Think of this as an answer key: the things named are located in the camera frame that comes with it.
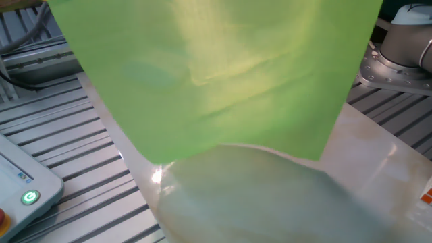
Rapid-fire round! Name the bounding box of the green flag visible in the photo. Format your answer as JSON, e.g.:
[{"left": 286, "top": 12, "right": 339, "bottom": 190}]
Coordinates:
[{"left": 47, "top": 0, "right": 384, "bottom": 165}]

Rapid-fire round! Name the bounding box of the aluminium frame rail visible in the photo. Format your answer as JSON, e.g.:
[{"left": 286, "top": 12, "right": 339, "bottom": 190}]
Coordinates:
[{"left": 0, "top": 36, "right": 84, "bottom": 85}]

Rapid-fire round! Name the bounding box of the grey teach pendant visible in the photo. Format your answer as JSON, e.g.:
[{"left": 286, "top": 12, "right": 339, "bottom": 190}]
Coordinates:
[{"left": 0, "top": 133, "right": 65, "bottom": 243}]

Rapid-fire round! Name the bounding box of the marble pattern board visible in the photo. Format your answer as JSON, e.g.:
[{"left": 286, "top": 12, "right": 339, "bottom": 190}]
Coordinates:
[{"left": 76, "top": 72, "right": 432, "bottom": 243}]

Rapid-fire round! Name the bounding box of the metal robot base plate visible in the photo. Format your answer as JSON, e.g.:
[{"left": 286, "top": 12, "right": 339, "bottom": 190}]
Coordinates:
[{"left": 356, "top": 42, "right": 432, "bottom": 97}]

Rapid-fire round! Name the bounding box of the thick black cable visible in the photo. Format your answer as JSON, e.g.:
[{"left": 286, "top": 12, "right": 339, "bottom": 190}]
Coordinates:
[{"left": 0, "top": 72, "right": 45, "bottom": 92}]

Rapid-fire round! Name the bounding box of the Rubik's cube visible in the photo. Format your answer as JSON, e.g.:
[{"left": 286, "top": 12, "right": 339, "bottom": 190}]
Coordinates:
[{"left": 408, "top": 175, "right": 432, "bottom": 223}]

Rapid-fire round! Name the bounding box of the grey hose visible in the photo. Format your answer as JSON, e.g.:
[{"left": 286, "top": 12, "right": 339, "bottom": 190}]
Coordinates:
[{"left": 0, "top": 0, "right": 51, "bottom": 55}]

